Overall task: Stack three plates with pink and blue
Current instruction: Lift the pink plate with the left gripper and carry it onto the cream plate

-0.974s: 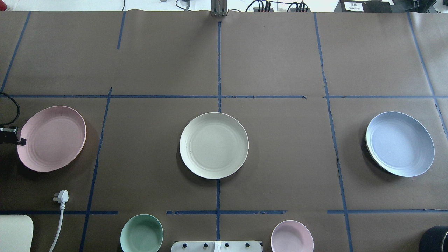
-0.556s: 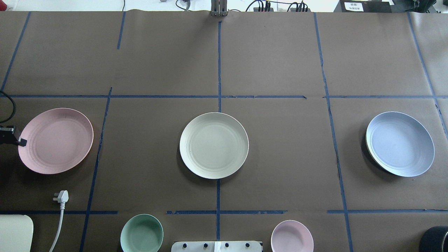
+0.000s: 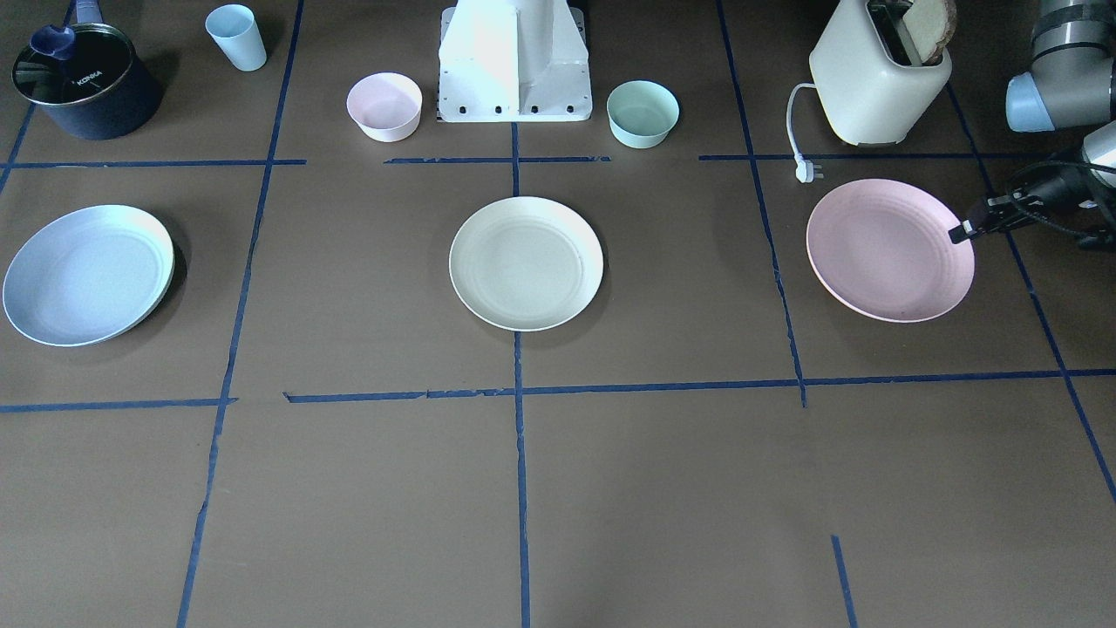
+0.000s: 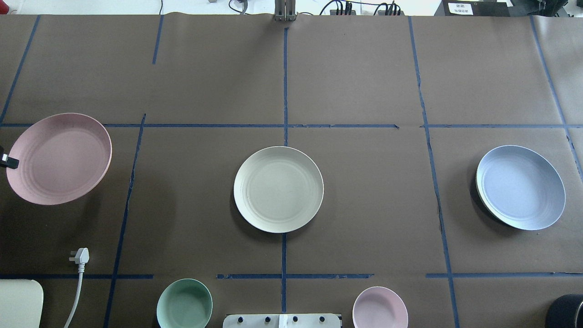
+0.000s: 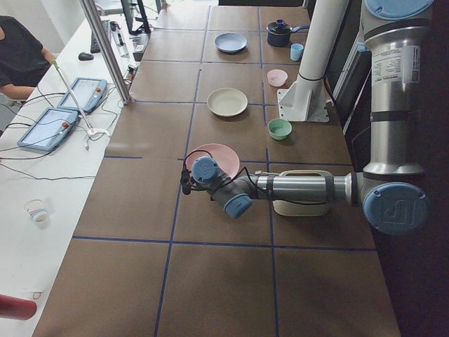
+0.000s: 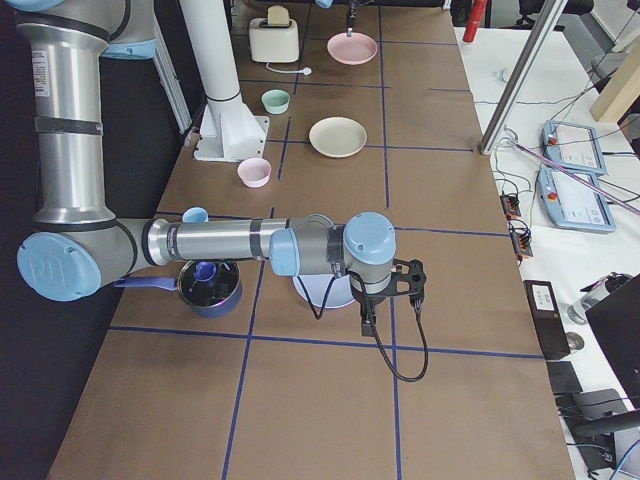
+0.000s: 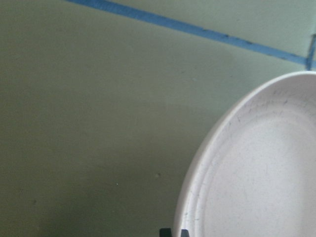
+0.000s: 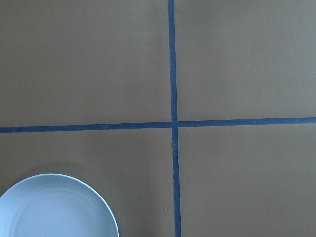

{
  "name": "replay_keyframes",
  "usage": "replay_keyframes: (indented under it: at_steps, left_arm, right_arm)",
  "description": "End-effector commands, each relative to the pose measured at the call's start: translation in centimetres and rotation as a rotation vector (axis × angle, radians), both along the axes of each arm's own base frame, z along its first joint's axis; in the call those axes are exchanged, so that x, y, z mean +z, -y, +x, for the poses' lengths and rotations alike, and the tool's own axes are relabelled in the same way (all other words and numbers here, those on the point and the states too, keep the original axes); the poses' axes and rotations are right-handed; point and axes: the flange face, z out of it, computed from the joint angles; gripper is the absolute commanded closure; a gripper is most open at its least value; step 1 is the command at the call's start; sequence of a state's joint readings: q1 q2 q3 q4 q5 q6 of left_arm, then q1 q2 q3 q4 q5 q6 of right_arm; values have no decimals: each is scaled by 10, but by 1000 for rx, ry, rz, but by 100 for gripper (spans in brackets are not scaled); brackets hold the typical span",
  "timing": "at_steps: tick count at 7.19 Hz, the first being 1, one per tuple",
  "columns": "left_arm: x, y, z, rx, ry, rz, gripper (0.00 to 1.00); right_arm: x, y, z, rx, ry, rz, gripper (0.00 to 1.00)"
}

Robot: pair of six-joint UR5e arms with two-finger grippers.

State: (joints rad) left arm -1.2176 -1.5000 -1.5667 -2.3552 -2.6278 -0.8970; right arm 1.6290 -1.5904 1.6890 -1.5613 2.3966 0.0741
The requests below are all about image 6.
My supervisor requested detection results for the pink plate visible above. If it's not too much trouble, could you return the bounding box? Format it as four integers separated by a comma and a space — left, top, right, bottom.
327, 32, 378, 65

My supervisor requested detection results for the blue plate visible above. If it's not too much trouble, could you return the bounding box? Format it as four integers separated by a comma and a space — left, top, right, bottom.
292, 274, 355, 309

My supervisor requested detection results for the white toaster plug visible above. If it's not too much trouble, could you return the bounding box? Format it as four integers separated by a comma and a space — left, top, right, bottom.
265, 63, 313, 76

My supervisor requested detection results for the cream toaster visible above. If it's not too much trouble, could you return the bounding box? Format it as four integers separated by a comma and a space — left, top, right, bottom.
249, 5, 300, 63

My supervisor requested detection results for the green bowl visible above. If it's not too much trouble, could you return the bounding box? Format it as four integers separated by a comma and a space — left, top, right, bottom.
261, 89, 290, 115

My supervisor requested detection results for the cream plate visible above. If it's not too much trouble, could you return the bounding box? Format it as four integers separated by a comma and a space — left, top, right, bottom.
309, 117, 368, 158

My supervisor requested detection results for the red cylinder bottle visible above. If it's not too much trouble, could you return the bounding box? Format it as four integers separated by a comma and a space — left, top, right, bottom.
462, 0, 488, 44

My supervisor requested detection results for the dark blue pot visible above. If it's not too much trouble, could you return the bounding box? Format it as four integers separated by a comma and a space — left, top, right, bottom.
113, 260, 243, 318

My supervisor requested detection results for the white pillar with base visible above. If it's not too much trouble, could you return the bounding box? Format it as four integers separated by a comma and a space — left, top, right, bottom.
180, 0, 269, 162

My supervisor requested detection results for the pink bowl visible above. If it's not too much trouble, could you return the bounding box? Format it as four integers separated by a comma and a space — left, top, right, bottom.
237, 158, 272, 188

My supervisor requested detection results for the black power box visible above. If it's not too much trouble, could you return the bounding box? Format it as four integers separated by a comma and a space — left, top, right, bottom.
523, 280, 571, 361

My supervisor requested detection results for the light blue cup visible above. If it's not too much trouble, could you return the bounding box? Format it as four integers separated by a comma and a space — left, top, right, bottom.
182, 207, 209, 223

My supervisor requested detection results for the lower teach pendant tablet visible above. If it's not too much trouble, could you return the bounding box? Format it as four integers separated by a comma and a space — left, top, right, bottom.
537, 167, 616, 233

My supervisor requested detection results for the teach pendant tablet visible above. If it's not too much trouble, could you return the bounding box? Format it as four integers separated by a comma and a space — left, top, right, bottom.
541, 120, 607, 176
537, 167, 616, 233

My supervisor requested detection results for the upper teach pendant tablet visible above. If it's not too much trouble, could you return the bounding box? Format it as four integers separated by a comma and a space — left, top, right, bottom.
541, 120, 607, 176

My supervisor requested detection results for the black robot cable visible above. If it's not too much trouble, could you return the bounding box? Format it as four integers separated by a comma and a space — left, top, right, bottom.
309, 269, 430, 384

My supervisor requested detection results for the aluminium frame post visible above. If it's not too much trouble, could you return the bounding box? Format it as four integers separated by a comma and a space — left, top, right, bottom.
478, 0, 568, 155

